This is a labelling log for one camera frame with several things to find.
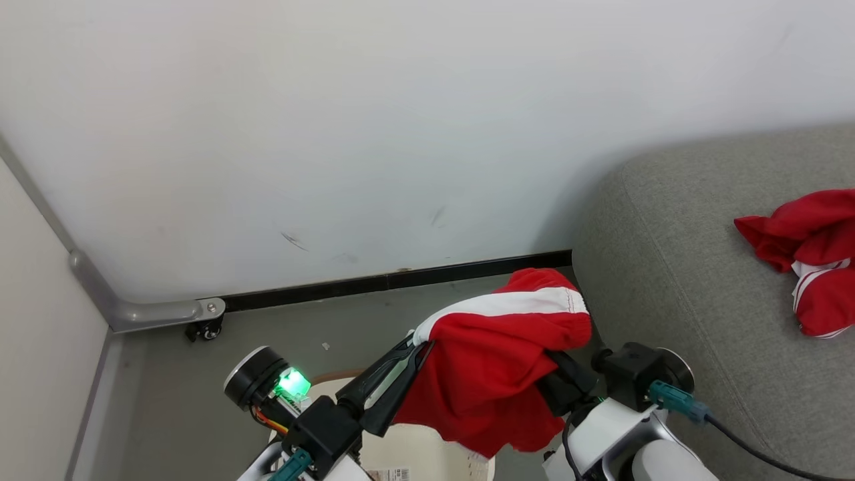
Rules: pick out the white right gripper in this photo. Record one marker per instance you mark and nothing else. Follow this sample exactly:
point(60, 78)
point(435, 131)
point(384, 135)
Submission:
point(608, 434)

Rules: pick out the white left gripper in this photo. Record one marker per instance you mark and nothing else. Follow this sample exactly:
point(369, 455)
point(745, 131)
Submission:
point(257, 377)

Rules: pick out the red shorts white stripe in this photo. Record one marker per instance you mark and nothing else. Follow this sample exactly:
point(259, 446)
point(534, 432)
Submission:
point(481, 374)

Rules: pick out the red jersey number 23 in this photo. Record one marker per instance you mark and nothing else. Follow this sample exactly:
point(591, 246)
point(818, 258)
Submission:
point(821, 234)

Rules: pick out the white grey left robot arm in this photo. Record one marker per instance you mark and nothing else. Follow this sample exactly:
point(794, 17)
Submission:
point(257, 467)

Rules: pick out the grey fabric sofa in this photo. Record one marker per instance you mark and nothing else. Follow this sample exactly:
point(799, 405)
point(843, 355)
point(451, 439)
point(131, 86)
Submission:
point(708, 267)

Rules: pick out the cream plastic laundry basket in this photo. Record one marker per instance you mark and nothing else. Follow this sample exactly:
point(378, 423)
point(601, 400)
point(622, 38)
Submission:
point(414, 457)

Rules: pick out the barcode label sticker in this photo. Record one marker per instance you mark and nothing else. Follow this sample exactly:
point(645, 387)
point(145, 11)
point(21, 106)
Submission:
point(391, 475)

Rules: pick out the black baseboard strip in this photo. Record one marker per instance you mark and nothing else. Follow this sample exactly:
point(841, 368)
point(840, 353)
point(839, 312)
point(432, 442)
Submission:
point(401, 279)

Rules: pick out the black caster wheel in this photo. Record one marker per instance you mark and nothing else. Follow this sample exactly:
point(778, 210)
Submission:
point(206, 331)

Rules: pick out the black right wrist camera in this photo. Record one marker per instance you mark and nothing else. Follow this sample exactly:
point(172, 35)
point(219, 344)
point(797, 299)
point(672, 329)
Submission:
point(628, 374)

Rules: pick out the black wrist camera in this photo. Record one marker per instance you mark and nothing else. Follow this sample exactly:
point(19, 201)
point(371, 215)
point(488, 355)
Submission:
point(628, 374)
point(320, 427)

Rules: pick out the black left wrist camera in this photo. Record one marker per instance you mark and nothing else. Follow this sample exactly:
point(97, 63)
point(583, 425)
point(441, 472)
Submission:
point(320, 427)

